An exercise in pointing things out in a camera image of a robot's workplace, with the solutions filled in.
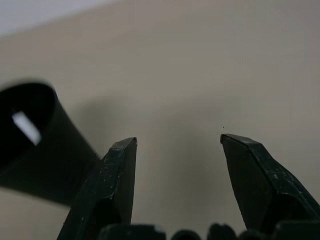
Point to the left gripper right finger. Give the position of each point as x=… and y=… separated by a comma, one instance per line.
x=262, y=180

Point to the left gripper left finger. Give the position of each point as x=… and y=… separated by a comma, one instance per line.
x=117, y=175

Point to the black plastic cup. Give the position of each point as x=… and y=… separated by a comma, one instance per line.
x=62, y=155

